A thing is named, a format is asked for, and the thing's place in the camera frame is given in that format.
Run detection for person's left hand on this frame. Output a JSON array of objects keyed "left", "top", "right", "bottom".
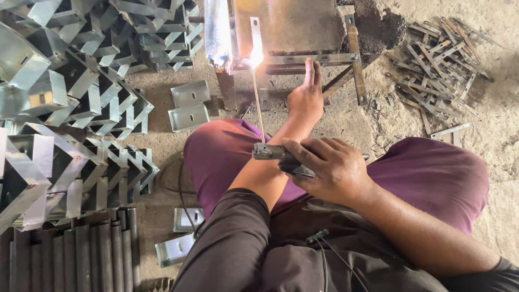
[{"left": 287, "top": 57, "right": 324, "bottom": 122}]

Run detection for slotted upright steel strip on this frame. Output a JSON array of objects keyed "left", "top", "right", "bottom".
[{"left": 250, "top": 16, "right": 271, "bottom": 112}]

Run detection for heap of dark slag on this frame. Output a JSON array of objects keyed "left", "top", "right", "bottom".
[{"left": 336, "top": 0, "right": 407, "bottom": 69}]

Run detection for slotted crosswise steel strip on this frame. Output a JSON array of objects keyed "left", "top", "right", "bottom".
[{"left": 264, "top": 52, "right": 360, "bottom": 66}]

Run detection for rusty steel work plate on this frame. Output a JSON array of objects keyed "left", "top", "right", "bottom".
[{"left": 230, "top": 0, "right": 346, "bottom": 58}]

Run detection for galvanised slotted channel piece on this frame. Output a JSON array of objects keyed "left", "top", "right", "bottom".
[
  {"left": 154, "top": 233, "right": 196, "bottom": 268},
  {"left": 168, "top": 102, "right": 211, "bottom": 134},
  {"left": 170, "top": 79, "right": 212, "bottom": 108},
  {"left": 173, "top": 207, "right": 206, "bottom": 234}
]

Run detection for person's right hand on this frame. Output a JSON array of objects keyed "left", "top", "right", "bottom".
[{"left": 281, "top": 137, "right": 378, "bottom": 207}]

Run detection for black shirt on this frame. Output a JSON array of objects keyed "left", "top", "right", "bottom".
[{"left": 169, "top": 188, "right": 519, "bottom": 292}]

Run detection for rusty steel angle bar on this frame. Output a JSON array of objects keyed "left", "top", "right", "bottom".
[{"left": 344, "top": 14, "right": 369, "bottom": 106}]

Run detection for heap of flat steel strips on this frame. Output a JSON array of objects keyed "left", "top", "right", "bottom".
[{"left": 383, "top": 16, "right": 506, "bottom": 137}]

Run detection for black clip microphone with cable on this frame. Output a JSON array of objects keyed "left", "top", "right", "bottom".
[{"left": 306, "top": 229, "right": 370, "bottom": 292}]

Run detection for thin welding rod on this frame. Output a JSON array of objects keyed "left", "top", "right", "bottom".
[{"left": 252, "top": 67, "right": 267, "bottom": 144}]

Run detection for row of dark steel pipes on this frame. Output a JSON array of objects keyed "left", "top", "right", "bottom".
[{"left": 0, "top": 207, "right": 142, "bottom": 292}]

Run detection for grey welding electrode holder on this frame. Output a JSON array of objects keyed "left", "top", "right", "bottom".
[{"left": 252, "top": 142, "right": 371, "bottom": 178}]

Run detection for shiny wrapped metal tube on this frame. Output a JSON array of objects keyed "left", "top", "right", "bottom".
[{"left": 204, "top": 0, "right": 234, "bottom": 75}]

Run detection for toothed metal part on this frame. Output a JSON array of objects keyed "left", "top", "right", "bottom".
[{"left": 147, "top": 277, "right": 176, "bottom": 292}]

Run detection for purple trousers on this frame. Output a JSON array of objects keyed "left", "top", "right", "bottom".
[{"left": 183, "top": 118, "right": 490, "bottom": 237}]

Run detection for small heap of galvanised brackets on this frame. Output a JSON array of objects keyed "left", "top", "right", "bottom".
[{"left": 0, "top": 122, "right": 161, "bottom": 237}]

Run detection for big heap of galvanised brackets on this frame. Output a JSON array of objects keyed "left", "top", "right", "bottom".
[{"left": 0, "top": 0, "right": 206, "bottom": 141}]

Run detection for black welding cable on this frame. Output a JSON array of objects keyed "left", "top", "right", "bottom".
[{"left": 159, "top": 156, "right": 204, "bottom": 241}]

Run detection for single flat steel strip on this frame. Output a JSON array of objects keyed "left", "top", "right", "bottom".
[{"left": 429, "top": 122, "right": 474, "bottom": 140}]

